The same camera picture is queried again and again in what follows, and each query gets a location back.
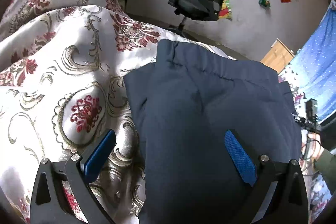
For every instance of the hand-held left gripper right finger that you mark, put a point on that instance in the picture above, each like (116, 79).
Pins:
(240, 158)

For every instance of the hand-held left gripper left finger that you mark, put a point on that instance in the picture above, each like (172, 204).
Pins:
(99, 153)

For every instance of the navy puffer jacket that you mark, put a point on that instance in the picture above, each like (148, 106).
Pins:
(199, 113)

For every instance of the person's right hand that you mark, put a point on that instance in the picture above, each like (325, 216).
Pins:
(319, 150)

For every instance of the blue starry curtain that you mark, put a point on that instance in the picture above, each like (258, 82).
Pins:
(317, 56)

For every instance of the small wooden cabinet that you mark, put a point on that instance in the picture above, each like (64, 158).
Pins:
(277, 56)

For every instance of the floral cream red bedspread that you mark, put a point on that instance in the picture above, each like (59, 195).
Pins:
(65, 61)

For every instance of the green hanging packet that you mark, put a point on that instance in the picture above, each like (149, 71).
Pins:
(264, 2)

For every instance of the yellow bear wall poster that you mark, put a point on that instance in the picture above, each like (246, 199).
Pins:
(225, 10)

